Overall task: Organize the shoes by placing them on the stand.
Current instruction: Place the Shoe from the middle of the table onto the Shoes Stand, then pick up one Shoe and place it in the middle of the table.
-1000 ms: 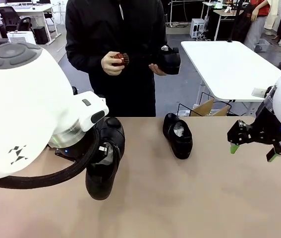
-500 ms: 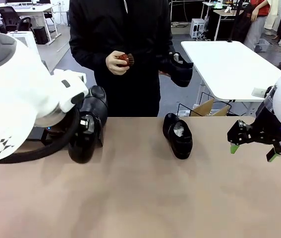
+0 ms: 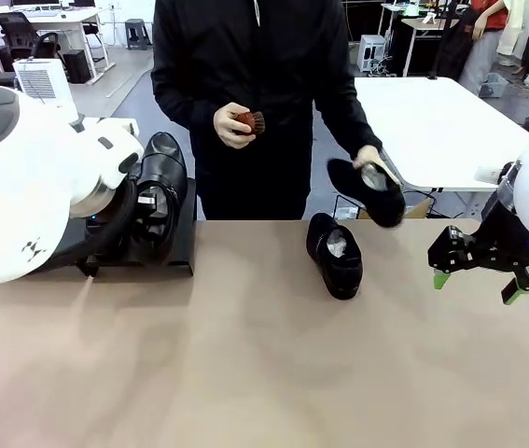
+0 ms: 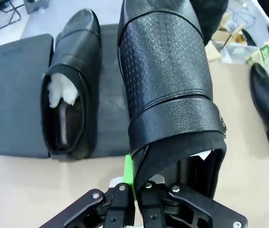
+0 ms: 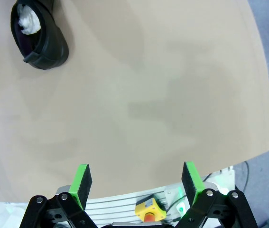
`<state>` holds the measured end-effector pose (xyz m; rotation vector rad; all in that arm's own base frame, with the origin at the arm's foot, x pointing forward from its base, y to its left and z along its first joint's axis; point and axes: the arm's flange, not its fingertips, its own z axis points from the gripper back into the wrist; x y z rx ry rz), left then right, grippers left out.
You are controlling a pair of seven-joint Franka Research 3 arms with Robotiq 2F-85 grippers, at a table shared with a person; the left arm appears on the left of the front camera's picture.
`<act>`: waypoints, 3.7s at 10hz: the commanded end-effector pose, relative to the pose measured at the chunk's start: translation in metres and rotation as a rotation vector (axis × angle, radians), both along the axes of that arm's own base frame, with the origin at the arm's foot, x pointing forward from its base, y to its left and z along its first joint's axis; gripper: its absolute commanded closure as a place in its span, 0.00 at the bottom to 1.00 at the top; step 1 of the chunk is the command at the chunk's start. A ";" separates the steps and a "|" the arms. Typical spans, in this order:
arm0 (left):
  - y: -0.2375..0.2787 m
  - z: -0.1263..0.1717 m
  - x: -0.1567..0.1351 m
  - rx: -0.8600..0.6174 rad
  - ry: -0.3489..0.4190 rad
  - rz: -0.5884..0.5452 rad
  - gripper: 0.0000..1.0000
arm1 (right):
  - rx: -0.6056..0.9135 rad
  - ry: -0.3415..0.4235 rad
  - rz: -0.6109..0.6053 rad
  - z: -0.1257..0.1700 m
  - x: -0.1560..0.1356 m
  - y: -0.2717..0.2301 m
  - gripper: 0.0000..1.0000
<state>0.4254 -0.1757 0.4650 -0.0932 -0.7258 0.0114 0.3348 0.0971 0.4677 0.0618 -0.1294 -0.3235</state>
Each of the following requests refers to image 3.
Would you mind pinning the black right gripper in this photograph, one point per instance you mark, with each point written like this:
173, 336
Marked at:
506, 242

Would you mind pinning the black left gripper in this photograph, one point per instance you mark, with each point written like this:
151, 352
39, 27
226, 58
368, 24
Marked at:
98, 223

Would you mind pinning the black leather shoe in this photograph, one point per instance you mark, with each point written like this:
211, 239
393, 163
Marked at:
166, 158

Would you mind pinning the black suede shoe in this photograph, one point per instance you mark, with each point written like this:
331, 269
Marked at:
338, 275
385, 205

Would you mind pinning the brown shoe brush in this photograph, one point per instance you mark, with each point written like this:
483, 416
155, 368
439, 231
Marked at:
251, 122

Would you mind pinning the person right forearm black sleeve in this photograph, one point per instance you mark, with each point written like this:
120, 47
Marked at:
185, 107

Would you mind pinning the person left forearm black sleeve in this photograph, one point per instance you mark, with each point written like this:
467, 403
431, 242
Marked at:
348, 130

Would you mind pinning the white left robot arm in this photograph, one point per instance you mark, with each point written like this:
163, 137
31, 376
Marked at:
21, 186

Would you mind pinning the black shoe stand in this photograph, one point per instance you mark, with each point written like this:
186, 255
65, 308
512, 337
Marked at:
185, 242

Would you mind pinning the person right hand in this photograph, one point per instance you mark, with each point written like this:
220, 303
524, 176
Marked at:
224, 128

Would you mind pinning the person left hand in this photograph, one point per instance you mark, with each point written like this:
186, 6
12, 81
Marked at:
369, 155

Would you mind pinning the large white table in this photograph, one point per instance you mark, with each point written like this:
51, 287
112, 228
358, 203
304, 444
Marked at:
432, 130

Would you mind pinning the white paper shoe stuffing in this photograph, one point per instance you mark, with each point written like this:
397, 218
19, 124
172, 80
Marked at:
373, 177
338, 242

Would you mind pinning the black computer tower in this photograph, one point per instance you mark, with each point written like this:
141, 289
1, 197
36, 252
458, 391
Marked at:
77, 65

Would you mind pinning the white air purifier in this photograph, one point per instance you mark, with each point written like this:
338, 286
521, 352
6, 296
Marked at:
45, 84

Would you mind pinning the grey plastic bin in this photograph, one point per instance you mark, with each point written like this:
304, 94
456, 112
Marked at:
495, 86

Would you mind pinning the person torso black jacket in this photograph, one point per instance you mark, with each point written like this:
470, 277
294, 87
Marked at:
254, 70

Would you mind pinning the grey plastic stool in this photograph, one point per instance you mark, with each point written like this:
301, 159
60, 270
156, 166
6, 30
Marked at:
135, 32

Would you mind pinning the white office desk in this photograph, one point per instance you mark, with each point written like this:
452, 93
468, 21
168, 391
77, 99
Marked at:
59, 18

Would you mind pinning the white hanging garment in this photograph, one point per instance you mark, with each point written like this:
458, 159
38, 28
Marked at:
516, 28

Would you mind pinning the white computer case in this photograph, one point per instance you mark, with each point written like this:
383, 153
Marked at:
373, 53

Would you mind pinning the mannequin in red top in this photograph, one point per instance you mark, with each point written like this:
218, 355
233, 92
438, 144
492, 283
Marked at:
495, 14

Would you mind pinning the beige top desk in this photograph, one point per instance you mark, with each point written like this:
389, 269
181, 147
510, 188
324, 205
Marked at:
427, 23

